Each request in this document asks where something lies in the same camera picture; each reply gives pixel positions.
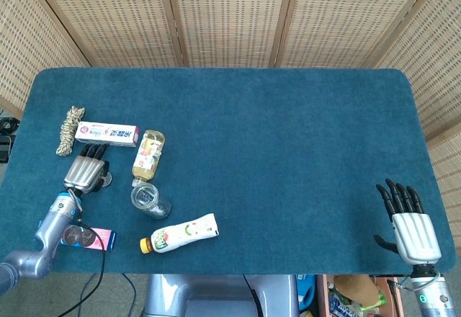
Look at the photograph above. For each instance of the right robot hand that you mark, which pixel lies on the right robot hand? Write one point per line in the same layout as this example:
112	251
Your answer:
416	234

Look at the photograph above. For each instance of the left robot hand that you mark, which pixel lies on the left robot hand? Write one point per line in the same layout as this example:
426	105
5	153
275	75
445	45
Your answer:
84	173

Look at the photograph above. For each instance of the round metal strainer lid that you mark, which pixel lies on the round metal strainer lid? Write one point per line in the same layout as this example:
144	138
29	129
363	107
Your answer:
107	180

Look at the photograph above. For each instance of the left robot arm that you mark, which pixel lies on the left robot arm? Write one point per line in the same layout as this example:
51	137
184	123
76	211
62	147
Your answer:
50	227

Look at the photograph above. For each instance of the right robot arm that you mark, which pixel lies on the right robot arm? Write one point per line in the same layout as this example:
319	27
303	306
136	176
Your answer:
436	299

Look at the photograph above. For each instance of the white labelled drink bottle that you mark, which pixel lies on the white labelled drink bottle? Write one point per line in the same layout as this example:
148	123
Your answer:
180	234

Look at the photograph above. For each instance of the white toothpaste box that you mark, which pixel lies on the white toothpaste box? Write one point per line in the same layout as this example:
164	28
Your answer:
108	134

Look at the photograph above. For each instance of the small yellow snack packet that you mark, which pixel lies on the small yellow snack packet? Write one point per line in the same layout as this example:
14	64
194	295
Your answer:
148	156

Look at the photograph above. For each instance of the red storage box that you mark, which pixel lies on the red storage box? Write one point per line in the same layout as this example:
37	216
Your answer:
390	295

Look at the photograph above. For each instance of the pink blue cookie pack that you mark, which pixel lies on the pink blue cookie pack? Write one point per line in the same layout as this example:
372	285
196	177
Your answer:
101	238

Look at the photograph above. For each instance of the clear glass bottle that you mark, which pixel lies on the clear glass bottle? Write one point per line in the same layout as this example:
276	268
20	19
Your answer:
151	201

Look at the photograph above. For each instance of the tan plush toy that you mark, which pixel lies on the tan plush toy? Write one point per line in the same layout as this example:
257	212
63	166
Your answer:
354	286

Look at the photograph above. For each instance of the blue plastic container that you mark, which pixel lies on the blue plastic container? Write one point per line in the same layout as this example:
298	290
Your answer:
306	292

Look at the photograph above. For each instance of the blue table cloth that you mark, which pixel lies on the blue table cloth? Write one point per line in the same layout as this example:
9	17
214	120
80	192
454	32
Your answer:
270	151

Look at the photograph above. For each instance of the grey robot torso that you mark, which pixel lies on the grey robot torso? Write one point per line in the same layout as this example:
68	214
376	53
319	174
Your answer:
216	295

